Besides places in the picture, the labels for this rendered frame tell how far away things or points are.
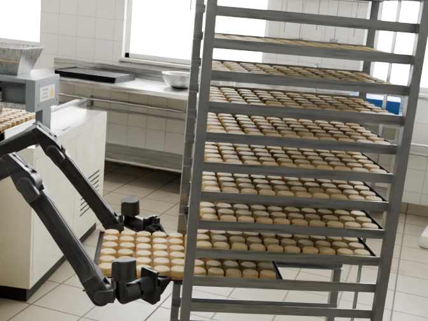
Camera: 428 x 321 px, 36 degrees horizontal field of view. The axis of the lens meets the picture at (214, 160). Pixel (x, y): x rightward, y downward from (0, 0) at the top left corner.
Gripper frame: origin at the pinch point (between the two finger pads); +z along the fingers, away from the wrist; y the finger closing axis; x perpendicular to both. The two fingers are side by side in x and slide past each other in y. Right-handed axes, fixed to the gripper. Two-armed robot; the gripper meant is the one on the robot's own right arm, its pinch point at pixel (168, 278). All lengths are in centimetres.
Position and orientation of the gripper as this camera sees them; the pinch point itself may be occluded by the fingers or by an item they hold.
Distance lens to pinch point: 207.5
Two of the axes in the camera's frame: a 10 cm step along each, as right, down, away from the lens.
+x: -7.7, -2.1, 6.0
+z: 6.3, -1.0, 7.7
